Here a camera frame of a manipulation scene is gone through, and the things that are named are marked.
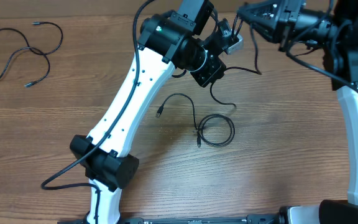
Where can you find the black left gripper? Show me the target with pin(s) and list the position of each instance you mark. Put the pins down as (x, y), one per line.
(215, 70)

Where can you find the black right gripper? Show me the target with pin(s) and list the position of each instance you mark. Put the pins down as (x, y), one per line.
(282, 19)

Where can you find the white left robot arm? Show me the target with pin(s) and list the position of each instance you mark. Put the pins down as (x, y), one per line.
(166, 42)

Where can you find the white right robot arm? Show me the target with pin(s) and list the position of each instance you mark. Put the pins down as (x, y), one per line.
(336, 32)

